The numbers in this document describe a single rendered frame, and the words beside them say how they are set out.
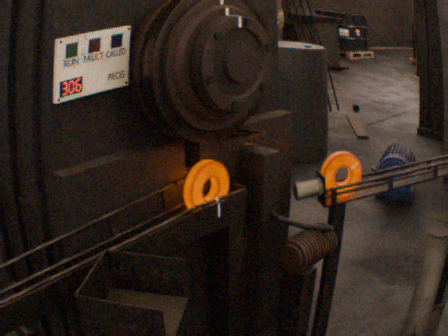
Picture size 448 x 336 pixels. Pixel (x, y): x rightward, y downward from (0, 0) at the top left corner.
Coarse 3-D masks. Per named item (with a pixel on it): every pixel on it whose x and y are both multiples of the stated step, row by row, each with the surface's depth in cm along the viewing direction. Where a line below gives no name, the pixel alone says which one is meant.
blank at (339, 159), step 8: (336, 152) 198; (344, 152) 197; (328, 160) 197; (336, 160) 196; (344, 160) 197; (352, 160) 197; (328, 168) 196; (336, 168) 197; (352, 168) 198; (360, 168) 199; (328, 176) 197; (352, 176) 199; (360, 176) 200; (328, 184) 198; (336, 184) 199; (344, 184) 200; (328, 192) 199; (352, 192) 201
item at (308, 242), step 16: (320, 224) 204; (288, 240) 194; (304, 240) 193; (320, 240) 197; (336, 240) 203; (288, 256) 194; (304, 256) 190; (320, 256) 198; (288, 272) 197; (304, 272) 197; (288, 288) 200; (304, 288) 197; (288, 304) 202; (304, 304) 200; (288, 320) 204; (304, 320) 204
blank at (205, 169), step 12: (192, 168) 175; (204, 168) 175; (216, 168) 178; (192, 180) 173; (204, 180) 176; (216, 180) 180; (228, 180) 183; (192, 192) 173; (216, 192) 181; (192, 204) 174
